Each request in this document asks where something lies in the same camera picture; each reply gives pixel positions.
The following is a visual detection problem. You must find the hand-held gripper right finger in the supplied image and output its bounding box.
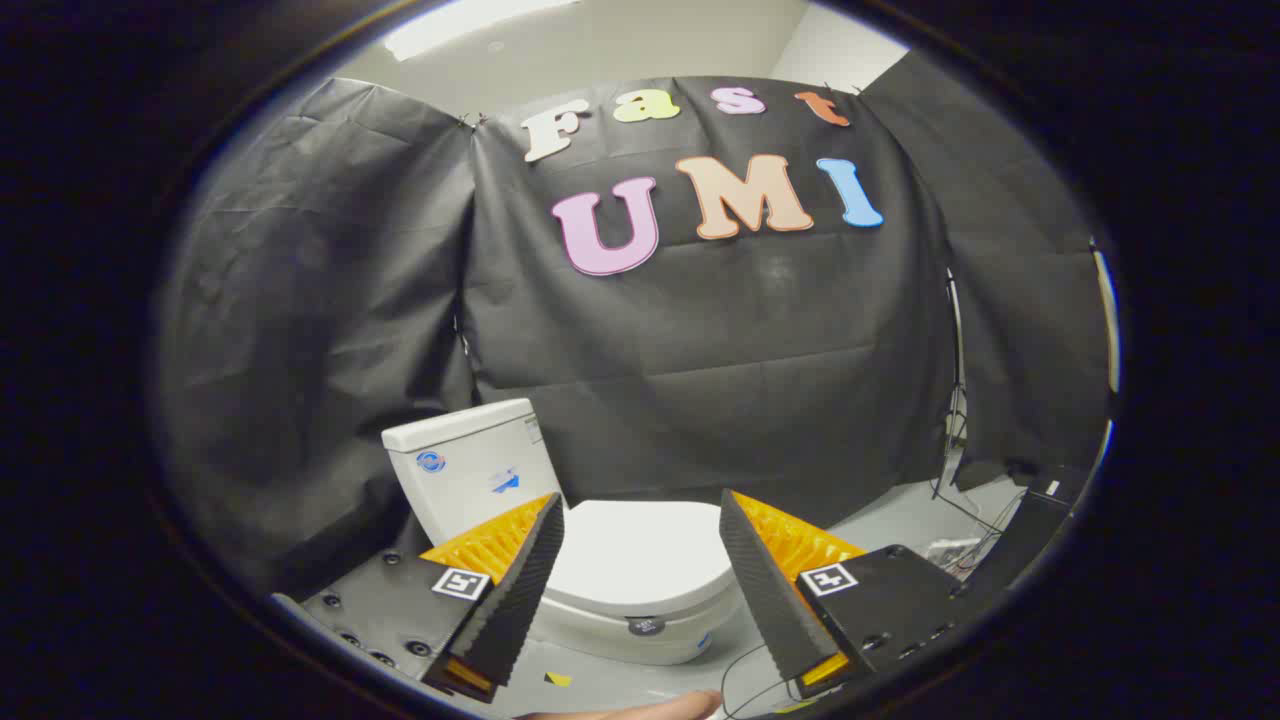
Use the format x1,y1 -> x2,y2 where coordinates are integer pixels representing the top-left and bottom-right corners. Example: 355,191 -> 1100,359
718,488 -> 986,701

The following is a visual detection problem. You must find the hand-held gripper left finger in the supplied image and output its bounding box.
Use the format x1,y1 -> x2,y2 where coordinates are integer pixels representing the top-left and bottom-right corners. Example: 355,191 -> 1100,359
268,492 -> 566,705

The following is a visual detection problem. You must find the white toilet lid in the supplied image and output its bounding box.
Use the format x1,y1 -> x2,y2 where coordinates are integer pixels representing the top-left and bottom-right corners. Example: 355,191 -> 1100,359
548,498 -> 739,613

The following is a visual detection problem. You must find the white toilet bowl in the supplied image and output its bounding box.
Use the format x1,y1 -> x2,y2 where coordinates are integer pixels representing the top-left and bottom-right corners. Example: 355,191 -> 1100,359
530,585 -> 746,667

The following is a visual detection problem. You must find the black backdrop cloth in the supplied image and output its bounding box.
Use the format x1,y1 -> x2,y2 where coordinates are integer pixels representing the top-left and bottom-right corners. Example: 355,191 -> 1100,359
160,75 -> 1116,601

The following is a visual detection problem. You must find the thin backdrop stand pole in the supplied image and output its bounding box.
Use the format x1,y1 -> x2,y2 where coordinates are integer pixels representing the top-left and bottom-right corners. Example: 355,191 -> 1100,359
943,265 -> 969,501

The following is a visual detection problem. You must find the black box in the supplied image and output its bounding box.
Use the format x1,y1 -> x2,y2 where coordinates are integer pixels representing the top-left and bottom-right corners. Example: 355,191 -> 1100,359
968,478 -> 1079,603

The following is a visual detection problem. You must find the thin black floor cable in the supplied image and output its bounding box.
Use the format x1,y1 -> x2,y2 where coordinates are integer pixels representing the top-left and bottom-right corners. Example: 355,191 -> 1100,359
718,640 -> 803,717

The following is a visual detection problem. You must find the tangle of cables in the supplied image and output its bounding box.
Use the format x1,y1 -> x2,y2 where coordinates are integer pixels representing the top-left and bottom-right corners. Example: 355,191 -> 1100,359
928,480 -> 1031,583

